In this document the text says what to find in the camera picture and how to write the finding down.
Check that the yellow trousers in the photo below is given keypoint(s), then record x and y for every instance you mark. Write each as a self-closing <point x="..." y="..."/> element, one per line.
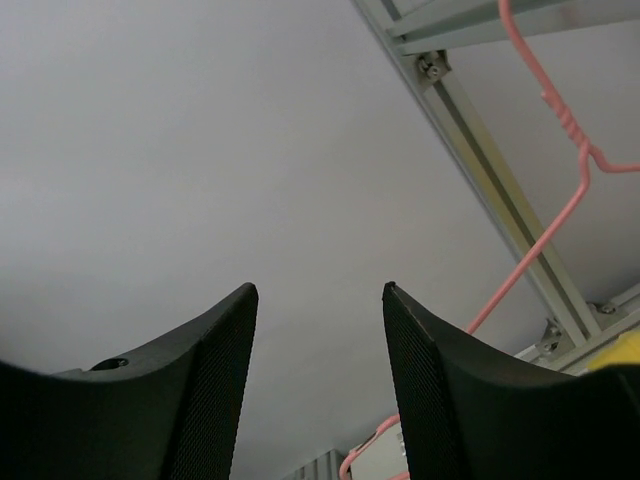
<point x="625" y="350"/>

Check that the left aluminium frame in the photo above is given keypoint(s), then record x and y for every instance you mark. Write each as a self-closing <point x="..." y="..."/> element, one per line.
<point x="417" y="38"/>

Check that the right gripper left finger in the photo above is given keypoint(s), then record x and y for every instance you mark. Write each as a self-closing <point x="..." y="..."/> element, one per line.
<point x="168" y="409"/>

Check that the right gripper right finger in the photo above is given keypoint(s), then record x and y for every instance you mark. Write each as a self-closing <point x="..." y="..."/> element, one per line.
<point x="470" y="411"/>

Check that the pink wire hanger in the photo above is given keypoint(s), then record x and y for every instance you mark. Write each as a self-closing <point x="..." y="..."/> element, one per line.
<point x="595" y="60"/>

